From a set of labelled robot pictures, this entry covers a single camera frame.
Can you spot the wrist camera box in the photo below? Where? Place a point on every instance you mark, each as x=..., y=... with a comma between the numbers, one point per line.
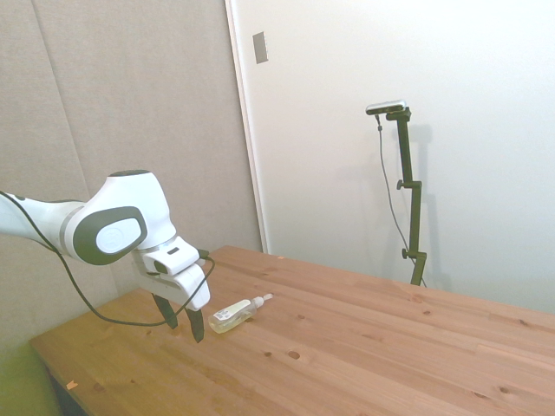
x=178, y=255

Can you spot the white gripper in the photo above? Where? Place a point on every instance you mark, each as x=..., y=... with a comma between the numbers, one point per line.
x=191, y=288

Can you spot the green blurred seat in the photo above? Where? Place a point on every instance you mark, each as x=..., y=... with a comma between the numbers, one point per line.
x=21, y=381

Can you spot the grey exterior camera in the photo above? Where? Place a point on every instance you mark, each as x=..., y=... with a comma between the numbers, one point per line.
x=386, y=107

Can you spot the black jointed camera stand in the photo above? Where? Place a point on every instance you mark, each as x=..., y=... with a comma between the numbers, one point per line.
x=412, y=195

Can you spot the grey wall plate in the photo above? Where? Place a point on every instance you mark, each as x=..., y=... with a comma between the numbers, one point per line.
x=260, y=47

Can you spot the white vertical wall trim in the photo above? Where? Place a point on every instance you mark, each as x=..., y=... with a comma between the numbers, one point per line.
x=245, y=130

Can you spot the clear sanitizer pump bottle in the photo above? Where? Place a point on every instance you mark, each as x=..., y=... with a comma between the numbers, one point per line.
x=230, y=318

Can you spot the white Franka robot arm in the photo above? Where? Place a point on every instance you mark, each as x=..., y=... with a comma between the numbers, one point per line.
x=130, y=195

